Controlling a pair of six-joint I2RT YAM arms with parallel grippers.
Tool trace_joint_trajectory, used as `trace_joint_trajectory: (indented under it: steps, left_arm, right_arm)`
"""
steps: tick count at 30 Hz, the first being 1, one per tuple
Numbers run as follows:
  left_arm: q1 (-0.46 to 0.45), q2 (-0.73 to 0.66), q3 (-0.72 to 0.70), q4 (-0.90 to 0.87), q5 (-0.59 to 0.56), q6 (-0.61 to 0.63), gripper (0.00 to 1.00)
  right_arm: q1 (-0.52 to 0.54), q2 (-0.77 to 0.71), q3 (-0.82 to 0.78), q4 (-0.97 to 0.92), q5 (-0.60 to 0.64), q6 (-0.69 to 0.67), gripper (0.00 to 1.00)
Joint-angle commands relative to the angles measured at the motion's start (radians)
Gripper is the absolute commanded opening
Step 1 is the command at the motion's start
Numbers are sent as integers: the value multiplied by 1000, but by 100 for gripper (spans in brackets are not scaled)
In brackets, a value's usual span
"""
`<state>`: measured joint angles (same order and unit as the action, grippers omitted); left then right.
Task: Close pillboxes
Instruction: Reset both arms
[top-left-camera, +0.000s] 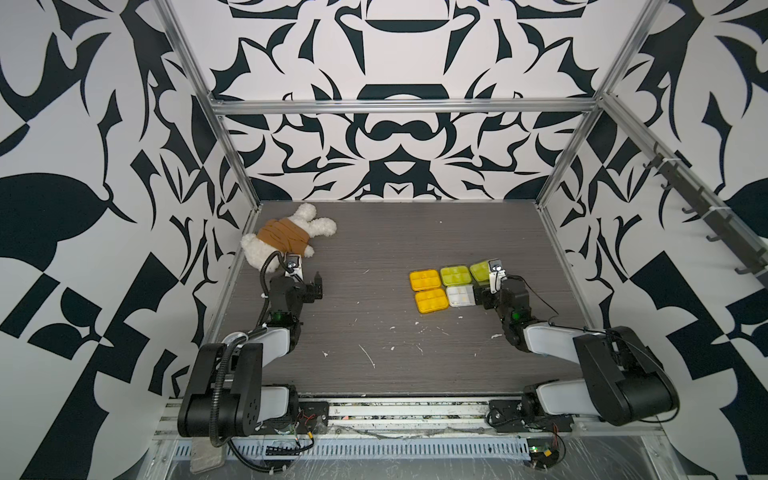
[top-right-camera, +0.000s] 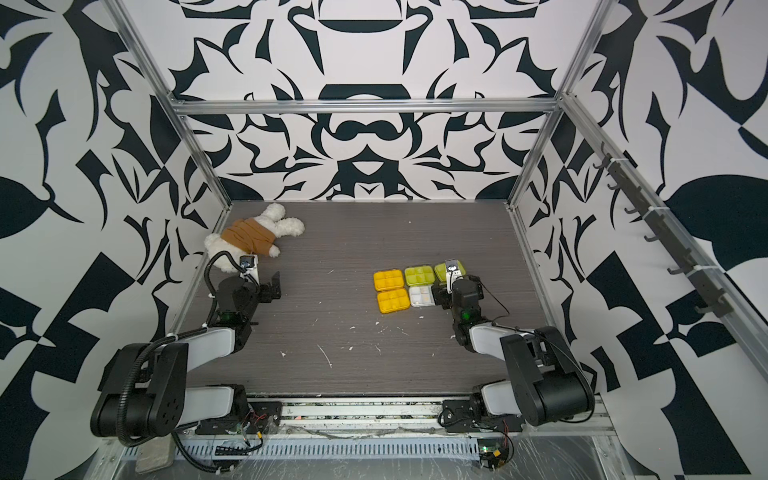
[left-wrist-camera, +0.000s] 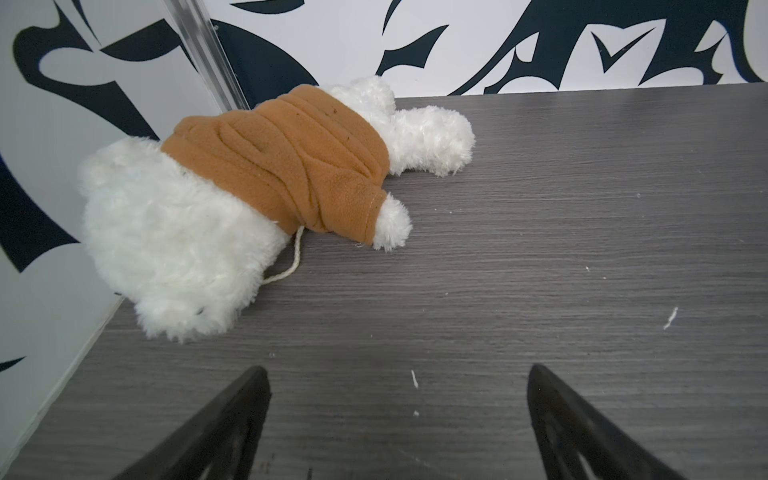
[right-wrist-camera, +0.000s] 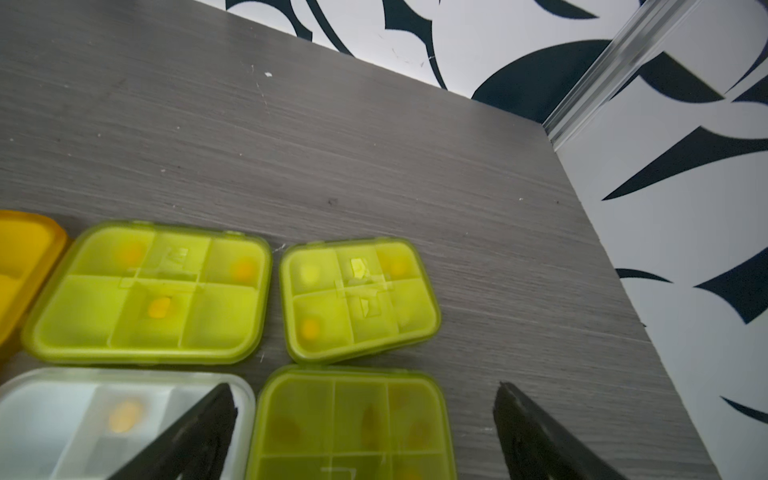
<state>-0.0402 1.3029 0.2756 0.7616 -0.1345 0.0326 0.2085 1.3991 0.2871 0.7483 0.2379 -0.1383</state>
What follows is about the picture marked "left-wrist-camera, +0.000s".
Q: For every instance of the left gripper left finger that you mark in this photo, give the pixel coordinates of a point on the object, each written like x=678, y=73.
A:
x=219, y=442

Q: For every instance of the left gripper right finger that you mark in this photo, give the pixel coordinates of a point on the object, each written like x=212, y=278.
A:
x=576, y=441

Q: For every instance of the white plush bunny toy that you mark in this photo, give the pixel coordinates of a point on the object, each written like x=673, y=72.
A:
x=188, y=227

